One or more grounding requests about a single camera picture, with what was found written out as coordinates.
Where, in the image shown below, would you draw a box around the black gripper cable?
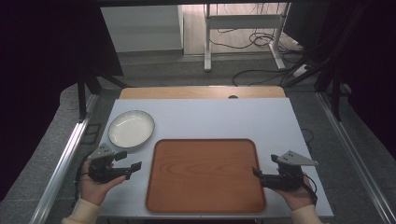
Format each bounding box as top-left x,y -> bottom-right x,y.
73,161 -> 86,203
302,173 -> 319,207

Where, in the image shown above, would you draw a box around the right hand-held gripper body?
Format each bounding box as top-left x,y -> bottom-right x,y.
261,150 -> 319,191

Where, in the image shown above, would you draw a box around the person's right hand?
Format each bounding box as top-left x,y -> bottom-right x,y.
272,173 -> 316,212

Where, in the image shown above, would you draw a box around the white cabinet panel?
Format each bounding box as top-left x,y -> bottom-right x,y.
100,5 -> 185,53

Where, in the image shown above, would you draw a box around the white round plate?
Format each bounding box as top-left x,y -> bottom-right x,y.
107,109 -> 156,150

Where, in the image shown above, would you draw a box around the dark curtain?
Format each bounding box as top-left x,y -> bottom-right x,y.
0,0 -> 125,200
283,0 -> 396,150

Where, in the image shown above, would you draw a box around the brown wooden tray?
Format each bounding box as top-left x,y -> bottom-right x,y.
145,138 -> 267,216

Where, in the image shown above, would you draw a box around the white table cover sheet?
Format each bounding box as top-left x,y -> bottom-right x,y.
98,97 -> 334,218

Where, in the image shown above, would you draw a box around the black metal stand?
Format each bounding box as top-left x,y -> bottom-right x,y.
313,60 -> 344,122
76,66 -> 129,123

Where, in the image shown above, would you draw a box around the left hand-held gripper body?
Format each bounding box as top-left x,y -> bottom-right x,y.
87,142 -> 133,185

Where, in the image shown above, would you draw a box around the person's left hand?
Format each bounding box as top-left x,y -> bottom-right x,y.
79,160 -> 128,207

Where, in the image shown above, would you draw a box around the black floor cables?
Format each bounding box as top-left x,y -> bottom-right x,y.
208,29 -> 307,88

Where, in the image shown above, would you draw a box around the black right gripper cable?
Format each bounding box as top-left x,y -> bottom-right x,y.
302,173 -> 319,207

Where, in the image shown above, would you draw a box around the white metal desk frame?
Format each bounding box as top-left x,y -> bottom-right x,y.
203,3 -> 291,73

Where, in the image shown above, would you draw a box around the aluminium rail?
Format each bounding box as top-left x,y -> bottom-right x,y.
28,92 -> 100,224
315,92 -> 396,224

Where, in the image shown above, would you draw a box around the white power strip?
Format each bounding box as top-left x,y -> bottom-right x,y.
291,63 -> 310,78

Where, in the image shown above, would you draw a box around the thin black cable loop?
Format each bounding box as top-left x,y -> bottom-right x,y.
300,127 -> 316,154

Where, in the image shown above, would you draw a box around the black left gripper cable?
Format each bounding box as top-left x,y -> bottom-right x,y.
73,161 -> 86,203

